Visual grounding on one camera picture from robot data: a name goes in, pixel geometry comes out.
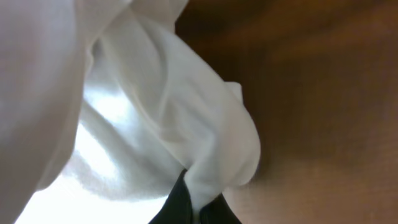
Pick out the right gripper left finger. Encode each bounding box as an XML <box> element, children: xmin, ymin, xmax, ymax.
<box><xmin>149</xmin><ymin>169</ymin><xmax>193</xmax><ymax>224</ymax></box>

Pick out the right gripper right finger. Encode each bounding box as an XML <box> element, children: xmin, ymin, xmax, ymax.
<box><xmin>200</xmin><ymin>194</ymin><xmax>242</xmax><ymax>224</ymax></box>

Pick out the white Mr Robot t-shirt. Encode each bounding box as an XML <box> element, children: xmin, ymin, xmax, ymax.
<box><xmin>1</xmin><ymin>0</ymin><xmax>261</xmax><ymax>223</ymax></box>

